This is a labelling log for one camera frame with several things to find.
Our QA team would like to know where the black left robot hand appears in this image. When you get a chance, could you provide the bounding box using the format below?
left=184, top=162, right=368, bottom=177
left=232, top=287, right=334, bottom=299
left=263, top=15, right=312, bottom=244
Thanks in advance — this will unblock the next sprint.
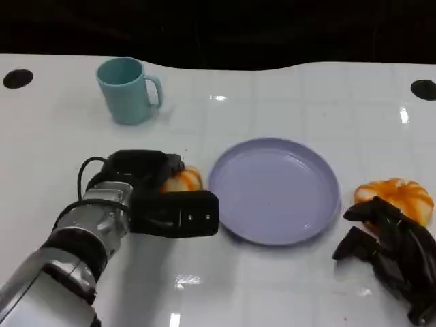
left=102, top=149, right=187, bottom=195

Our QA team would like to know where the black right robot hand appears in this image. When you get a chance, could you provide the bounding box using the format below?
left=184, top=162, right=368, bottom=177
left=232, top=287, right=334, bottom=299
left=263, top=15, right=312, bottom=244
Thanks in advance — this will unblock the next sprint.
left=332, top=196, right=436, bottom=327

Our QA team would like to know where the orange white toy bread roll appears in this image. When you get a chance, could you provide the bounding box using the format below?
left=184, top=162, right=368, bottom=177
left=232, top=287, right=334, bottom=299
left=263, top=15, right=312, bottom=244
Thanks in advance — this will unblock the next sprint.
left=162, top=166, right=204, bottom=195
left=354, top=177, right=434, bottom=236

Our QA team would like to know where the pale green mug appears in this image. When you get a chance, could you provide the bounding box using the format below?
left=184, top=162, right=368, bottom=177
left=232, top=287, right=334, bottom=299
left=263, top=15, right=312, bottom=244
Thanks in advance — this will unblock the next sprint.
left=95, top=57, right=164, bottom=126

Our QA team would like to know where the lilac plate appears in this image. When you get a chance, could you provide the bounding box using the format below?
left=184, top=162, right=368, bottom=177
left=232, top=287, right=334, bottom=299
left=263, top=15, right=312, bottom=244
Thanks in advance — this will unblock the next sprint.
left=208, top=137, right=342, bottom=246

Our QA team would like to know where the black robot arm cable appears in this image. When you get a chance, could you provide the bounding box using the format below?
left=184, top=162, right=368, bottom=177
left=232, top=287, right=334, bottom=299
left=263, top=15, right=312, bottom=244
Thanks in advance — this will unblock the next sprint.
left=77, top=156, right=112, bottom=202

